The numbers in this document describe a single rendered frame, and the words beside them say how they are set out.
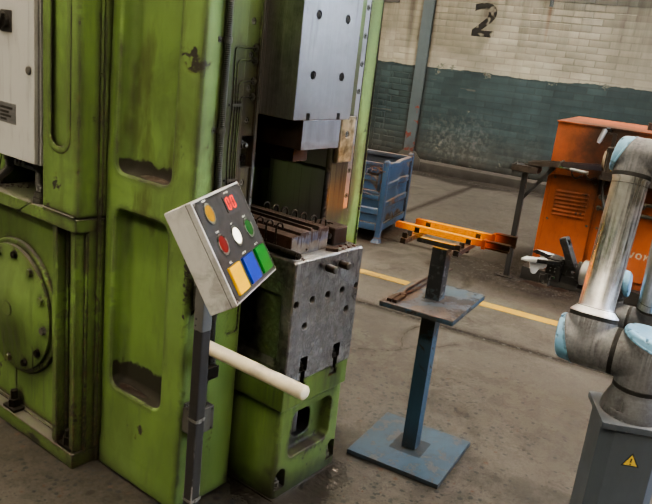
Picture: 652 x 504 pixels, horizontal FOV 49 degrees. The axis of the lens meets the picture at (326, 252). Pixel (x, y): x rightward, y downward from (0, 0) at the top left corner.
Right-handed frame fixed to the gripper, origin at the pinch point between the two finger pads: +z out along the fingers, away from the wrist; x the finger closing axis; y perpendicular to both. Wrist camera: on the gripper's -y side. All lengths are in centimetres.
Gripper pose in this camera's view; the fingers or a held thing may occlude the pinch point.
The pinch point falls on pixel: (526, 252)
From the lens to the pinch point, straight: 272.0
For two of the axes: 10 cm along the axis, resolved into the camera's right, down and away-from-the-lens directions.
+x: 5.3, -1.8, 8.3
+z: -8.4, -2.4, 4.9
